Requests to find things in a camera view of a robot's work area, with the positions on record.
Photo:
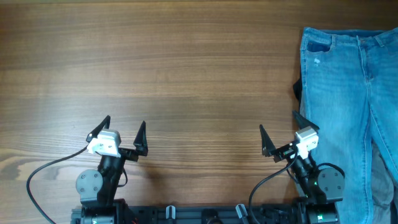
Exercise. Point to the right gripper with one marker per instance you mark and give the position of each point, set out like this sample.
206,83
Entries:
268,148

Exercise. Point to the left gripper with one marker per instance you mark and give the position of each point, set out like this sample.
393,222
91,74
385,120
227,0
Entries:
140,144

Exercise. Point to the light blue denim jeans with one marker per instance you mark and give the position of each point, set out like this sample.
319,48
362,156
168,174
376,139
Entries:
349,89

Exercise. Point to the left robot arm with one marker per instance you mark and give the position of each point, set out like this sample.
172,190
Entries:
97,187

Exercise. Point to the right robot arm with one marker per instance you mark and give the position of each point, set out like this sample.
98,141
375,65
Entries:
322,184

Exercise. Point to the grey trousers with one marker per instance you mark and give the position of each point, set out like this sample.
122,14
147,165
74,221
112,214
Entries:
384,190

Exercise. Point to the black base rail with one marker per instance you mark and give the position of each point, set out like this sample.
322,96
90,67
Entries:
199,214

